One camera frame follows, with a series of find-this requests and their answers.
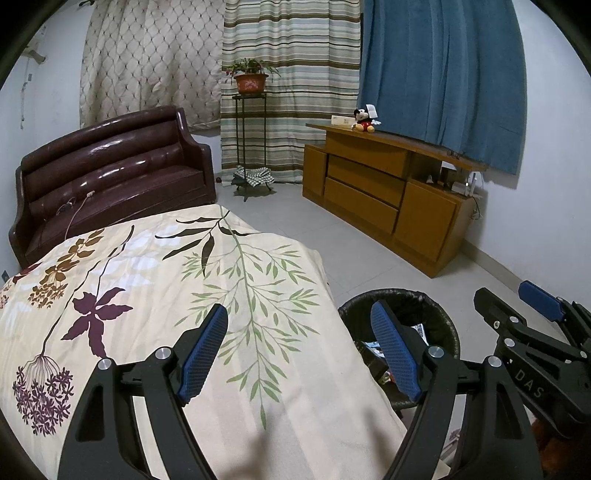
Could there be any black metal plant stand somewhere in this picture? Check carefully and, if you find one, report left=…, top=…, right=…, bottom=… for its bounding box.
left=231, top=92, right=274, bottom=200

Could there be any mouse plush toy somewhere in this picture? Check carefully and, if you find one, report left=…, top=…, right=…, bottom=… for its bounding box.
left=351, top=105, right=382, bottom=134

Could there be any floral cream tablecloth table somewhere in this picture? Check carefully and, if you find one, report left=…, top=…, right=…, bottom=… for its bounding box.
left=0, top=204, right=409, bottom=480

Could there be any striped curtain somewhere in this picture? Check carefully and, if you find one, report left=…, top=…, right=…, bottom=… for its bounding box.
left=219, top=0, right=363, bottom=185

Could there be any wall cable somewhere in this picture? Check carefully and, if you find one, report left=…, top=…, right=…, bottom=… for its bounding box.
left=18, top=60, right=34, bottom=130

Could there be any trash bin with black bag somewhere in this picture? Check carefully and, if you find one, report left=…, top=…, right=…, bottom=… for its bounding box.
left=338, top=288, right=461, bottom=411

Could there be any potted plant in orange pot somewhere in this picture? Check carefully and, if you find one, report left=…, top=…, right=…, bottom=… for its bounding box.
left=224, top=58, right=281, bottom=97

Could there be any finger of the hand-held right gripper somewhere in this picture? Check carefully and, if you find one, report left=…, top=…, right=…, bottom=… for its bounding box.
left=473, top=287, right=591, bottom=365
left=518, top=280, right=591, bottom=347

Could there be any white charger cable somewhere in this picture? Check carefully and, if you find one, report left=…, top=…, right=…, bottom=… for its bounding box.
left=58, top=190, right=95, bottom=241

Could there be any wall air conditioner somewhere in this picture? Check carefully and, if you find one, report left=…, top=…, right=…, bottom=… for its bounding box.
left=21, top=28, right=49, bottom=63

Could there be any wooden cabinet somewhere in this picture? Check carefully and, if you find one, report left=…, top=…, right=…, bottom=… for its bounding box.
left=302, top=121, right=490, bottom=278

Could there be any checked cloth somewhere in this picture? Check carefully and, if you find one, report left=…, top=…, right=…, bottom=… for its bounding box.
left=232, top=165, right=274, bottom=189

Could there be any blue curtain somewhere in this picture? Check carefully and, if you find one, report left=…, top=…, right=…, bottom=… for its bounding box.
left=356, top=0, right=527, bottom=175

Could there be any brown leather sofa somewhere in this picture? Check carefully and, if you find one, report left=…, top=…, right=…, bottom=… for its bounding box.
left=8, top=104, right=217, bottom=268

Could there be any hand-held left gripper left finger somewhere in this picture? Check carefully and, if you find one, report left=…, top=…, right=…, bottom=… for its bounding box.
left=59, top=304, right=229, bottom=480

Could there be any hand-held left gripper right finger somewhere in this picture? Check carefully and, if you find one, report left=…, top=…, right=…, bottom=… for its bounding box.
left=370, top=300, right=544, bottom=480

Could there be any beige diamond-pattern curtain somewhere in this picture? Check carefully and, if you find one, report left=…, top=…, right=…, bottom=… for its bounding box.
left=79, top=0, right=227, bottom=130

